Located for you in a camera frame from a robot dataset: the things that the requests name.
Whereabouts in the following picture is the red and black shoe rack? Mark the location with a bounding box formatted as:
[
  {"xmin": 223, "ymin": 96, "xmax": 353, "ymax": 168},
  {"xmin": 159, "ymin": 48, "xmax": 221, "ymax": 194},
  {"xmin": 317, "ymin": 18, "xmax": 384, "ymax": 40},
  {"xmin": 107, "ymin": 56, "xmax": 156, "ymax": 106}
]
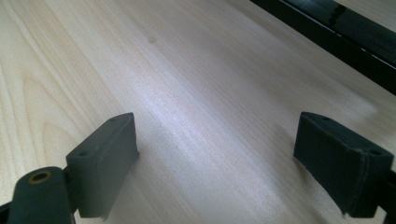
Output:
[{"xmin": 248, "ymin": 0, "xmax": 396, "ymax": 96}]

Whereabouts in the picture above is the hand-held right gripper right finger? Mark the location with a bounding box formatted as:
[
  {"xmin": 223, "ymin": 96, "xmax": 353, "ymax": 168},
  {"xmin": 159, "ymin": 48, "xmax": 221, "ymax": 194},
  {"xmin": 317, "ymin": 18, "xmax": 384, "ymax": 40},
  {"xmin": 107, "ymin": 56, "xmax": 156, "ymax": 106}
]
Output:
[{"xmin": 292, "ymin": 111, "xmax": 395, "ymax": 219}]

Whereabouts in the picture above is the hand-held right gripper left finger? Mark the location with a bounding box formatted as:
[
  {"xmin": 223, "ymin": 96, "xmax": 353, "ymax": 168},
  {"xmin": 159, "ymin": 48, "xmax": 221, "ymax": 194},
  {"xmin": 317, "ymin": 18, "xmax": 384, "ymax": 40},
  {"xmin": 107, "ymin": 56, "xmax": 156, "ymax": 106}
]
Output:
[{"xmin": 64, "ymin": 112, "xmax": 140, "ymax": 221}]

